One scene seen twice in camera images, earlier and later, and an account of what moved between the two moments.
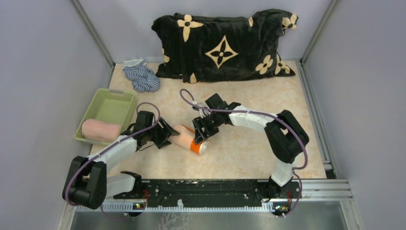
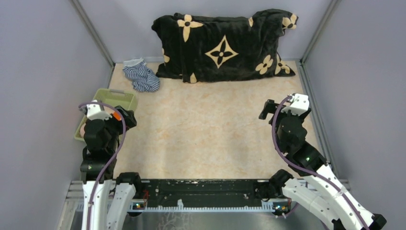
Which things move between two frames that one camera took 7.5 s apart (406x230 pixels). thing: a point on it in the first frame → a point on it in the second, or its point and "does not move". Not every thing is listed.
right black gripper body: (213, 118) → (270, 107)
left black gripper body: (155, 132) → (113, 122)
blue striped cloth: (143, 78) does not move
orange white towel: (186, 139) → (117, 116)
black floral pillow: (200, 49) does not move
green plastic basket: (113, 106) does not move
